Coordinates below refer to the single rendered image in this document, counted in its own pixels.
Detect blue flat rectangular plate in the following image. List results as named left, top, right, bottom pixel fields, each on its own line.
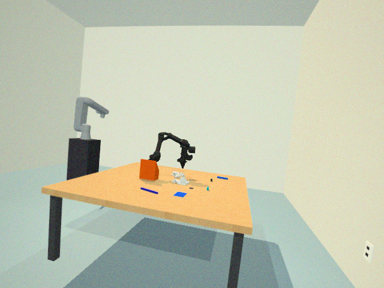
left=174, top=192, right=187, bottom=197

